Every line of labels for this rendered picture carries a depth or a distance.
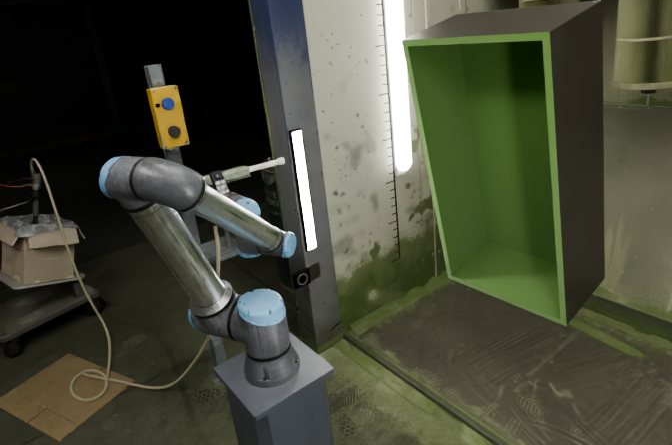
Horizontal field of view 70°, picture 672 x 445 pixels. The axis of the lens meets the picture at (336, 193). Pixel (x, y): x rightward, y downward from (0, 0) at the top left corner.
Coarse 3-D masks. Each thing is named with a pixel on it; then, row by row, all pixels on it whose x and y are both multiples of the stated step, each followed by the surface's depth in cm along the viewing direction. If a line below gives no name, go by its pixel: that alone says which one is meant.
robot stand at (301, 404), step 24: (240, 360) 169; (312, 360) 165; (240, 384) 157; (288, 384) 155; (312, 384) 155; (240, 408) 158; (264, 408) 146; (288, 408) 153; (312, 408) 159; (240, 432) 167; (264, 432) 151; (288, 432) 155; (312, 432) 162
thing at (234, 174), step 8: (280, 160) 211; (232, 168) 200; (240, 168) 200; (248, 168) 201; (256, 168) 205; (208, 176) 192; (224, 176) 195; (232, 176) 197; (240, 176) 200; (248, 176) 202; (208, 184) 192
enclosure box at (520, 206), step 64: (448, 64) 208; (512, 64) 196; (576, 64) 157; (448, 128) 217; (512, 128) 211; (576, 128) 166; (448, 192) 226; (512, 192) 228; (576, 192) 176; (448, 256) 237; (512, 256) 242; (576, 256) 188
